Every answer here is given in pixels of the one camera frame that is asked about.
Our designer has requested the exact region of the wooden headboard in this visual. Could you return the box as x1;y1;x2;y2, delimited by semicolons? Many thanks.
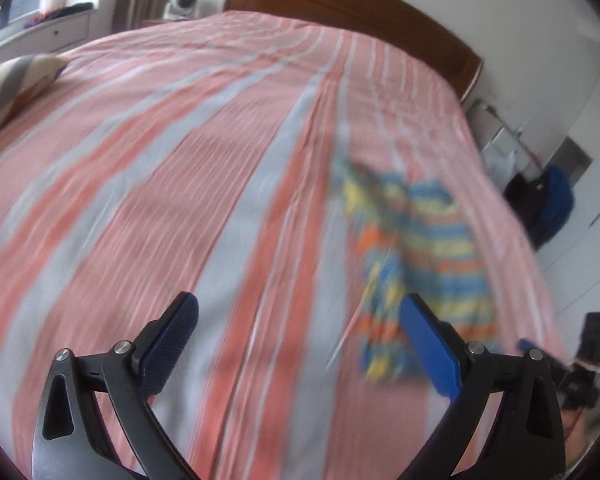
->
224;0;485;106

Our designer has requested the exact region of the pink striped bed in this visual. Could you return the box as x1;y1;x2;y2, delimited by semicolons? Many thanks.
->
0;10;571;480

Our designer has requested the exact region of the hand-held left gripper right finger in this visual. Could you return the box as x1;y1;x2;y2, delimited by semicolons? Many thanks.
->
399;294;567;480

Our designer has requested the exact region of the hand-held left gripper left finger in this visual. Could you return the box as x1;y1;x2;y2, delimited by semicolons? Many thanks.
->
30;291;201;480

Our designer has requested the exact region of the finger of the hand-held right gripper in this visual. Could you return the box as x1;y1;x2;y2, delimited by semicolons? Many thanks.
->
517;338;567;368

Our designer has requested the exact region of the person's right forearm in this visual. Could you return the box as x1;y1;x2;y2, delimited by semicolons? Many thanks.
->
562;404;592;468

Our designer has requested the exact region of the blue garment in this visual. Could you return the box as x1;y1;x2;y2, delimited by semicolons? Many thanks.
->
544;165;577;241

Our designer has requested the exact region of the black and blue bag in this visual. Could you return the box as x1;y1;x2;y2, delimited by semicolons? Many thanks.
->
502;172;556;250

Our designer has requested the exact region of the multicolour striped small garment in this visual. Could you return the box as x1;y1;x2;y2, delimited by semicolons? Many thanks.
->
330;155;503;386

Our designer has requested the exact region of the white round camera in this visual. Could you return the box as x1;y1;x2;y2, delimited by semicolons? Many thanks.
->
162;0;202;20

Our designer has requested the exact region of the white drawer cabinet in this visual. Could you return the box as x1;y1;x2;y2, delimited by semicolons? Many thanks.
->
472;100;527;161

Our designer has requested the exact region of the striped pillow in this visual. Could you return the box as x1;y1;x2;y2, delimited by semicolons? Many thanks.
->
0;54;70;142

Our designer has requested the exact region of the white plastic bag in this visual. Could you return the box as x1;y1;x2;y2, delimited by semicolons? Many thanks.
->
482;147;520;185

